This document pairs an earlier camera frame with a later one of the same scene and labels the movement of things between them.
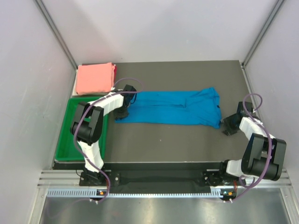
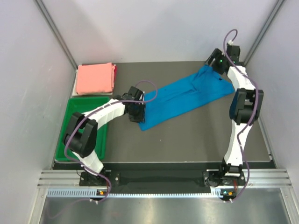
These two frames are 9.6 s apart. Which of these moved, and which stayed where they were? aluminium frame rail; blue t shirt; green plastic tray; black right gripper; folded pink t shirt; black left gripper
Moved: blue t shirt; black left gripper; black right gripper
Stayed: folded pink t shirt; aluminium frame rail; green plastic tray
